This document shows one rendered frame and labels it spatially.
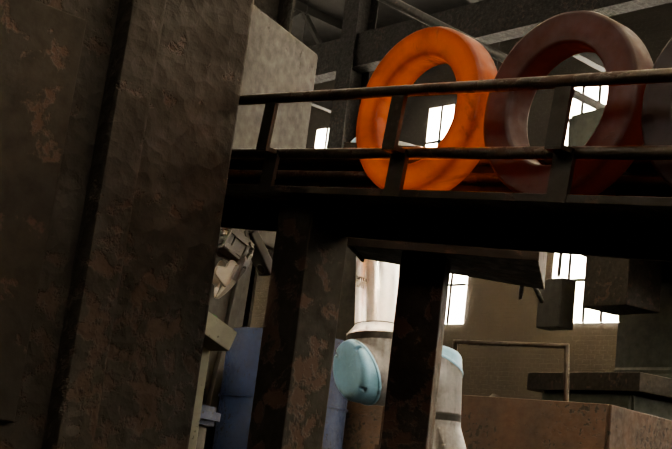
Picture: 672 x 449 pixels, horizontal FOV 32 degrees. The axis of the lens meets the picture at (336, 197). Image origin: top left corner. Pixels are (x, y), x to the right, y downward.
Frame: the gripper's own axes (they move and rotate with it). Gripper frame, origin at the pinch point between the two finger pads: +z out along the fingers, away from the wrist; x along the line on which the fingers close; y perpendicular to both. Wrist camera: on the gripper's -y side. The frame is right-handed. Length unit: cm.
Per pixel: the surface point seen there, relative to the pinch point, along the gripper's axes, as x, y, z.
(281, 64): -224, -119, -209
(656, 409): -142, -376, -155
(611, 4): -422, -535, -654
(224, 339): 4.6, -2.9, 9.9
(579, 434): -15, -157, -41
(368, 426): -177, -216, -63
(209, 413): -32.9, -33.4, 14.8
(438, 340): 112, 39, 33
